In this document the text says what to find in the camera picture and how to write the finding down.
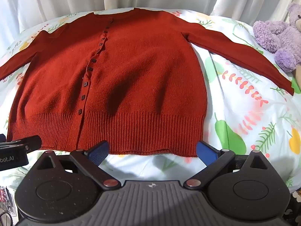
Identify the floral white bed sheet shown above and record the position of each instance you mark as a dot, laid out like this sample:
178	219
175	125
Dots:
237	113

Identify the red knitted cardigan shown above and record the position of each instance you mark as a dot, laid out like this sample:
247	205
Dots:
131	80

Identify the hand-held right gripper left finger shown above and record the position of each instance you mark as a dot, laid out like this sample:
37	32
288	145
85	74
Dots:
98	154

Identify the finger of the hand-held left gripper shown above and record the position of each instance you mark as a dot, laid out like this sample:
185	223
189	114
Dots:
28	143

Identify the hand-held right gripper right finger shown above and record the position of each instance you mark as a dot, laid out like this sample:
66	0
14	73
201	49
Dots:
207	153

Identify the purple teddy bear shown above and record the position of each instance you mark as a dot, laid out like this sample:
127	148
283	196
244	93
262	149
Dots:
277	37

